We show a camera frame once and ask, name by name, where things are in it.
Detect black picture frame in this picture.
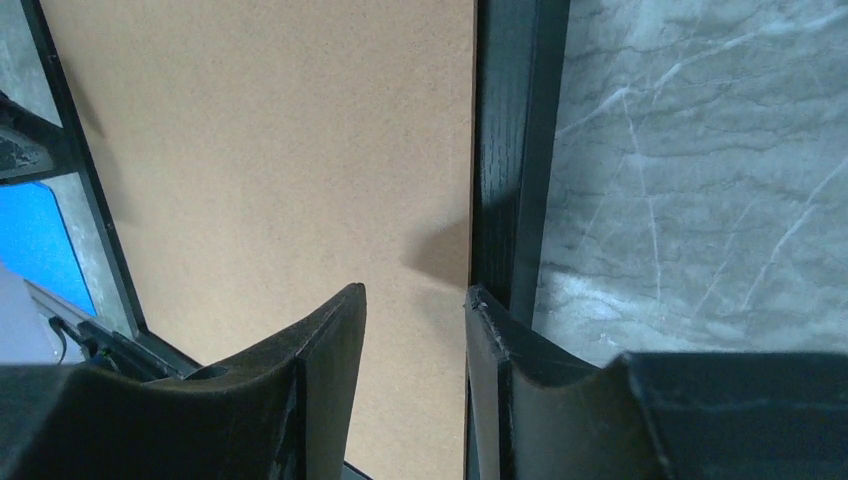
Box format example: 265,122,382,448
19,0,572,480

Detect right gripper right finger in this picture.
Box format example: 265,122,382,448
465,286,847,479

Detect blue paper sheet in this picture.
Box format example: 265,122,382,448
1,182,96,315

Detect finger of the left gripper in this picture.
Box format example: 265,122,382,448
1,92,79,186

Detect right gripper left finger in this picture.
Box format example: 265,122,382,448
1,283,367,479

